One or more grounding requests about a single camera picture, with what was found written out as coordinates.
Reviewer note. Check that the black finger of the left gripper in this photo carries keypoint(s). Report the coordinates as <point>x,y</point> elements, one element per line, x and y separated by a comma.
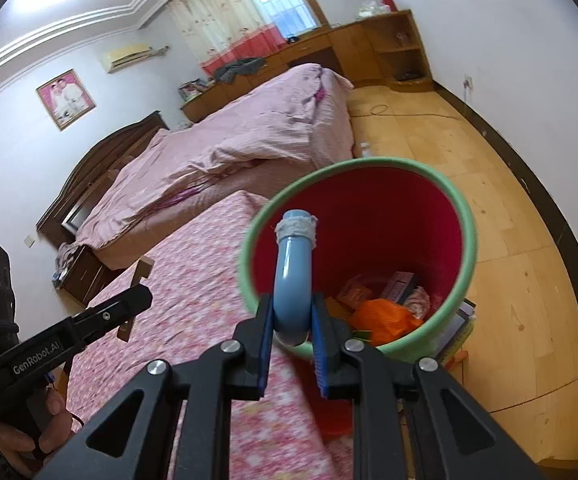
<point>95,322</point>

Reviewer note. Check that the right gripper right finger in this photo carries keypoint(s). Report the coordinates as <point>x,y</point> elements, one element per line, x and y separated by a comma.
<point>337,377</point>

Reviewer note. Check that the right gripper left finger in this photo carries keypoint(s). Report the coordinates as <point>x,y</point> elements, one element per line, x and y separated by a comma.
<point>249,381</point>

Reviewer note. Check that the orange foam fruit net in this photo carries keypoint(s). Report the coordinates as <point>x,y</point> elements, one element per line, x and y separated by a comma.
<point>384,321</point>

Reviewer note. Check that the wooden notched stick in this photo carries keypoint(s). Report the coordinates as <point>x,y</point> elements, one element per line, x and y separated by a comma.
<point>143,269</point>

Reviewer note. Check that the blue plastic bottle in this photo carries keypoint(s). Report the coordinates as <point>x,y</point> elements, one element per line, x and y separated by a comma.
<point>292,293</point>

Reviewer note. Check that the person's left hand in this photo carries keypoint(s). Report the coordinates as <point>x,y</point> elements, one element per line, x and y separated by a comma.
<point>27,456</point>

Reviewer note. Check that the dark wooden nightstand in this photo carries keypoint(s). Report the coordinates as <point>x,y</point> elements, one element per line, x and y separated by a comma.
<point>86,276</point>

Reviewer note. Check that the floral pink bed sheet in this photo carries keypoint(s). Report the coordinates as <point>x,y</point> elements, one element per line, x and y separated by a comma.
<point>196,304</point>

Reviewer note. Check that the red bin with green rim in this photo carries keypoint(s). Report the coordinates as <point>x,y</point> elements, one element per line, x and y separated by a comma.
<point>375,216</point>

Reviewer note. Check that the dark wooden headboard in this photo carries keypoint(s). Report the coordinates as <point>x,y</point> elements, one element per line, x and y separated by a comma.
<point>100,165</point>

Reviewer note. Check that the pink quilt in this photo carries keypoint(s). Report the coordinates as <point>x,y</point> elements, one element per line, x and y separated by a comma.
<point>289,126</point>

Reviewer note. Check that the grey clothes on desk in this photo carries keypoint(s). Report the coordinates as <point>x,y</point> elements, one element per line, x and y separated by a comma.
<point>241,66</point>

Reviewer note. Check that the long wooden desk cabinet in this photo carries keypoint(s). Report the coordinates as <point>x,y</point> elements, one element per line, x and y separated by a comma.
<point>384,49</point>

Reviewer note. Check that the floral window curtain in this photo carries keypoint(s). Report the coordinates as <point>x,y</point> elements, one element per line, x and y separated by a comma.
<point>221,31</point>

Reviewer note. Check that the framed wall picture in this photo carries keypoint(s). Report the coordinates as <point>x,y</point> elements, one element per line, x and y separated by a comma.
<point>65,99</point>

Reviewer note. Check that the wall air conditioner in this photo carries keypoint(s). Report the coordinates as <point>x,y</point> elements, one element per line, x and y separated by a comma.
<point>119,58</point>

